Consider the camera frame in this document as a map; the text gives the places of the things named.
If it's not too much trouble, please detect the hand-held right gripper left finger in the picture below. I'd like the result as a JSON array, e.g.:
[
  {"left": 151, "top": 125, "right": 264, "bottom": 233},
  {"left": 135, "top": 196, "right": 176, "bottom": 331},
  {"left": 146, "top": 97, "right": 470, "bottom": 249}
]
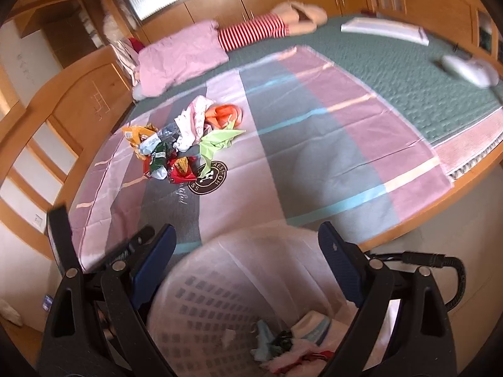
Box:
[{"left": 37, "top": 224, "right": 177, "bottom": 377}]

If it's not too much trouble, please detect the white mesh laundry basket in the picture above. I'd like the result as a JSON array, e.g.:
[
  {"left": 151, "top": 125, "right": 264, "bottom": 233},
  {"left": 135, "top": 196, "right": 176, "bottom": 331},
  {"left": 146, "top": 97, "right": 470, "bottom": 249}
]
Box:
[{"left": 147, "top": 223, "right": 356, "bottom": 377}]

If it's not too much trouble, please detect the white plastic device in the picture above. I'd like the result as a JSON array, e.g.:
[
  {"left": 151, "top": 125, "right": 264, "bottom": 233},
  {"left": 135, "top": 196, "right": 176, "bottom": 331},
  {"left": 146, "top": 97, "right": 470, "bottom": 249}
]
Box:
[{"left": 432, "top": 54, "right": 501, "bottom": 89}]

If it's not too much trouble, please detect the white plastic wastebasket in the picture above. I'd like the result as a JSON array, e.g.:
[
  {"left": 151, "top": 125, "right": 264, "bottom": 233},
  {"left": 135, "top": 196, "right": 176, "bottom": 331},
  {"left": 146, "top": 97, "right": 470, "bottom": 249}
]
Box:
[{"left": 147, "top": 267, "right": 354, "bottom": 377}]

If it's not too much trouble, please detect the light blue crumpled wrapper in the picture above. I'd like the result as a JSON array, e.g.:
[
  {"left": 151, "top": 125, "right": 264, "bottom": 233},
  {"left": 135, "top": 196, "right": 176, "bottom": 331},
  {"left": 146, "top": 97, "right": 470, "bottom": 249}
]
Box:
[{"left": 251, "top": 320, "right": 276, "bottom": 362}]

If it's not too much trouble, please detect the pink grey checked sheet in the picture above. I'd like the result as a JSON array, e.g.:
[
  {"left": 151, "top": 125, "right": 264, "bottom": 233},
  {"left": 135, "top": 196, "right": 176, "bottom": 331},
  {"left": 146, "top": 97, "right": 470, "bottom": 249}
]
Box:
[{"left": 67, "top": 45, "right": 456, "bottom": 273}]

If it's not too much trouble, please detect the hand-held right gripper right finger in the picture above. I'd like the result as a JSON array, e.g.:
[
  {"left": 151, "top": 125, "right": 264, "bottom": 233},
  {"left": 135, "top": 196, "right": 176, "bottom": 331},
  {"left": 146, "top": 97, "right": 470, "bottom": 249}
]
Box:
[{"left": 318, "top": 221, "right": 460, "bottom": 377}]

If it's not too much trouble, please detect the dark green snack packet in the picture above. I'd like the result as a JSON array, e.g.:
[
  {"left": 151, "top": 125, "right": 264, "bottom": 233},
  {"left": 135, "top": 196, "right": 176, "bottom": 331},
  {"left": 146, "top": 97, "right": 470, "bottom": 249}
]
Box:
[{"left": 147, "top": 141, "right": 174, "bottom": 179}]

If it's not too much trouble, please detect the silver grey wrapper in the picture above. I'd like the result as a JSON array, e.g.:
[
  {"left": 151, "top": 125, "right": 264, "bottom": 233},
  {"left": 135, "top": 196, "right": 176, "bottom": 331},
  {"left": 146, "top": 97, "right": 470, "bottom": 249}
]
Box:
[{"left": 159, "top": 122, "right": 179, "bottom": 146}]

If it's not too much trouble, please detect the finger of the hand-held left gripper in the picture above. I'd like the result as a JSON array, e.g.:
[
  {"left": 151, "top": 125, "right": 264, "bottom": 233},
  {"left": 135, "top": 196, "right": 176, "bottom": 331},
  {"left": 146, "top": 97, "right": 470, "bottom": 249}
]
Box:
[{"left": 46, "top": 203, "right": 81, "bottom": 277}]

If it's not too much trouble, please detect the dark green crumpled wrapper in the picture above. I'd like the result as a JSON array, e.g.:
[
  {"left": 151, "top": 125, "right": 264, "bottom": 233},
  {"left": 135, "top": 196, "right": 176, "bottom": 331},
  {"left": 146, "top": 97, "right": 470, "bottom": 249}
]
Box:
[{"left": 271, "top": 330, "right": 295, "bottom": 356}]

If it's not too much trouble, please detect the yellow snack packet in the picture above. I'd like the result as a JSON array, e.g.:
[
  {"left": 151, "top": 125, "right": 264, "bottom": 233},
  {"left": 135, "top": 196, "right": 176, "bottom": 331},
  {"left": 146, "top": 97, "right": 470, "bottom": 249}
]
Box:
[{"left": 122, "top": 125, "right": 158, "bottom": 160}]

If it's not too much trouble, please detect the white cloth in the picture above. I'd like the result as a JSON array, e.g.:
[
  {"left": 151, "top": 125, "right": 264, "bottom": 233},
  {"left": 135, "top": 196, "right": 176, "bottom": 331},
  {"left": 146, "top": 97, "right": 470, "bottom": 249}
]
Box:
[{"left": 0, "top": 298, "right": 24, "bottom": 327}]

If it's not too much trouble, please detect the grey striped cloth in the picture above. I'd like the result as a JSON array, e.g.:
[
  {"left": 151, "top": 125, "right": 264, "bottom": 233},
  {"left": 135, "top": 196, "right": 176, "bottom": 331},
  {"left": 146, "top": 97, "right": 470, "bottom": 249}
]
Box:
[{"left": 111, "top": 39, "right": 142, "bottom": 87}]

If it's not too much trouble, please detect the pink fringed mat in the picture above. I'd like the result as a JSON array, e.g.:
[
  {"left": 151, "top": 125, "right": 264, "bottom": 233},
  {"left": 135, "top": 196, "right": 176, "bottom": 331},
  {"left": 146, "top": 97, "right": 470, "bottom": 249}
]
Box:
[{"left": 432, "top": 123, "right": 503, "bottom": 181}]

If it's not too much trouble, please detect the black cable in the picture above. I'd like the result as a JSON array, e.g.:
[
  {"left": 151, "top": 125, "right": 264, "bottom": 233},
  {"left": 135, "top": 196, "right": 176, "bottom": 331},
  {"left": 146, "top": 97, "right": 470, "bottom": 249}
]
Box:
[{"left": 365, "top": 250, "right": 467, "bottom": 311}]

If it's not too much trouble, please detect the wooden door with frosted panes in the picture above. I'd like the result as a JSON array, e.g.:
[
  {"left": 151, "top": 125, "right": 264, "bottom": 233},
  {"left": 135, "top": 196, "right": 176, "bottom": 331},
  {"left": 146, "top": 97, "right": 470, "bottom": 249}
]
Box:
[{"left": 0, "top": 98, "right": 85, "bottom": 260}]

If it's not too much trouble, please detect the red snack packet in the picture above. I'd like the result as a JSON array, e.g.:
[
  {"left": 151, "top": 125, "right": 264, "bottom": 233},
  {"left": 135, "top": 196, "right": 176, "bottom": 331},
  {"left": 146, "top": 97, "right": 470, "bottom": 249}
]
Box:
[{"left": 167, "top": 155, "right": 199, "bottom": 185}]

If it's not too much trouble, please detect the pale blue wrapper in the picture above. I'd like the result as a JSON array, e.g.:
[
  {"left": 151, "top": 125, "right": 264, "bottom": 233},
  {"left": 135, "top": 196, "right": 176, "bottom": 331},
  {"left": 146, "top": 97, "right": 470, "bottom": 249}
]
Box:
[{"left": 138, "top": 134, "right": 162, "bottom": 158}]

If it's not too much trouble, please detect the pink pillow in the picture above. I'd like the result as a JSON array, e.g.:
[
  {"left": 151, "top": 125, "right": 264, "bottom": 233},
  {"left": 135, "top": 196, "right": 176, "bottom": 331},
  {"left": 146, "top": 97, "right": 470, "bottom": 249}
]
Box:
[{"left": 131, "top": 19, "right": 230, "bottom": 99}]

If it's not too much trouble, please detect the red crumpled wrapper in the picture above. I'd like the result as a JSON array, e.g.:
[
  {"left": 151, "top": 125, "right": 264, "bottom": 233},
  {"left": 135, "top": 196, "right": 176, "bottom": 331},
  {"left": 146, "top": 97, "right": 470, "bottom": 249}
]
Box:
[{"left": 275, "top": 349, "right": 334, "bottom": 374}]

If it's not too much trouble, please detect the pink printed plastic bag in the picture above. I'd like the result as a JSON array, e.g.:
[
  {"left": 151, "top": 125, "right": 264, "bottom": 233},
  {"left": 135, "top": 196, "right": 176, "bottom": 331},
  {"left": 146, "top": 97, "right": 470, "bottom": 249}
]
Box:
[{"left": 175, "top": 95, "right": 215, "bottom": 152}]

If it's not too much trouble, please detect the orange plastic packet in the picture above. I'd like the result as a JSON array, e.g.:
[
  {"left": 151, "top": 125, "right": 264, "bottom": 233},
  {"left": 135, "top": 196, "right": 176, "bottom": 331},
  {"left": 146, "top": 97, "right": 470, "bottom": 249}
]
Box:
[{"left": 205, "top": 103, "right": 243, "bottom": 130}]

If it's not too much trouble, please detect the wooden cabinet with glass panes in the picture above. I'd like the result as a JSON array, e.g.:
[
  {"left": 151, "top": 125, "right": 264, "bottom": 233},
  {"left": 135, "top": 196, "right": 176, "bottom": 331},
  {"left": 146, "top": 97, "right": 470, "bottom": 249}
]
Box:
[{"left": 362, "top": 0, "right": 503, "bottom": 63}]

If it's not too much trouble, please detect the white fluffy toy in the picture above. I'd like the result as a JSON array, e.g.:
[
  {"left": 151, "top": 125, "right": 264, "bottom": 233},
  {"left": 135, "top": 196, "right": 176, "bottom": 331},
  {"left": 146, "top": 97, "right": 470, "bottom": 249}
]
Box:
[{"left": 103, "top": 8, "right": 124, "bottom": 44}]

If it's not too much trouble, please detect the white blue packet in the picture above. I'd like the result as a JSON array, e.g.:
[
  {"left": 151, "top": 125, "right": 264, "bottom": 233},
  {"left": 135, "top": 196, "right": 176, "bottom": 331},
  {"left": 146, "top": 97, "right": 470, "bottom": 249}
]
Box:
[{"left": 289, "top": 310, "right": 334, "bottom": 346}]

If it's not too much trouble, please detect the red white striped pillow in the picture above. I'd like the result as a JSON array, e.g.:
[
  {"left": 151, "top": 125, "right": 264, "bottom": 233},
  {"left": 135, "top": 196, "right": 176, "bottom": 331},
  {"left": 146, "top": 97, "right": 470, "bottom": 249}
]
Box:
[{"left": 217, "top": 13, "right": 289, "bottom": 52}]

